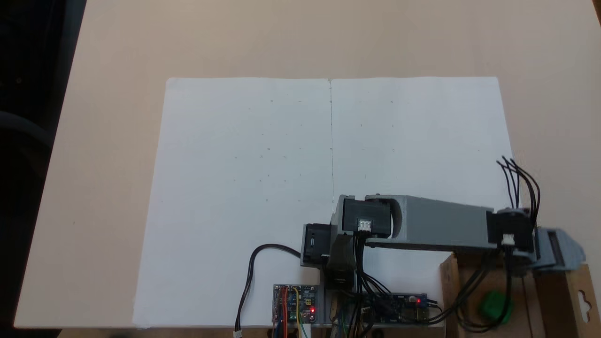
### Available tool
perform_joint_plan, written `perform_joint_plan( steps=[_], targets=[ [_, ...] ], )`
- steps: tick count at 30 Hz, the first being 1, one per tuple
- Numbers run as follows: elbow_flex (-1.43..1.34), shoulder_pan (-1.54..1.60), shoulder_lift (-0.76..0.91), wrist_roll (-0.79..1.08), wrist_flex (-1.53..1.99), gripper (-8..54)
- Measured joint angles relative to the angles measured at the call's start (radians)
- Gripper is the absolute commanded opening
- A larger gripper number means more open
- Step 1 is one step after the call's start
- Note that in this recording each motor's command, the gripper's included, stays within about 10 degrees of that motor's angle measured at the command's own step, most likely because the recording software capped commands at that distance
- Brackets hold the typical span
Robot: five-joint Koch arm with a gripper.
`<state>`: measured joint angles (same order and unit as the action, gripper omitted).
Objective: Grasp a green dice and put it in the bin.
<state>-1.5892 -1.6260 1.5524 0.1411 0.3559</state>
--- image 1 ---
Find red wire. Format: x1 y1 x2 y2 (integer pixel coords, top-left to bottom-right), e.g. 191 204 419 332
279 287 289 338

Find black cable with white connector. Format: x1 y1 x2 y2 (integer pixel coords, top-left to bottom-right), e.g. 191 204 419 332
234 243 302 337

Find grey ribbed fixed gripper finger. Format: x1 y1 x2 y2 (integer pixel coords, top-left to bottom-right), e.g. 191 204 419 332
561 230 586 272

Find circuit board with coloured wires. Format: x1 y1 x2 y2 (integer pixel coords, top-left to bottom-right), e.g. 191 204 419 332
273 284 319 326

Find blue circuit board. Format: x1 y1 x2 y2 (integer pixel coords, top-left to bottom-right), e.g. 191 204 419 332
361 293 431 326

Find green dice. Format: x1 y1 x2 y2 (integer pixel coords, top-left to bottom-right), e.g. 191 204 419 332
478 290 514 325

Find yellow wire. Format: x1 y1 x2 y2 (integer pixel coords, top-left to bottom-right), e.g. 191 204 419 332
291 287 311 338

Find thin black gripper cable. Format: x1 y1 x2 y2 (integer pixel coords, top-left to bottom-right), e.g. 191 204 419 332
496 156 541 222

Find brown cardboard box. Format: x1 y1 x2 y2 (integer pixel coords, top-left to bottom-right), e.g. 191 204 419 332
439 251 601 338

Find white paper sheet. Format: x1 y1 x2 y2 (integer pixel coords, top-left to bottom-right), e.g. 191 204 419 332
330 77 518 325
133 77 334 328

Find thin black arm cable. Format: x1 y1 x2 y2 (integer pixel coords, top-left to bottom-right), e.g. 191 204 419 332
437 251 518 332

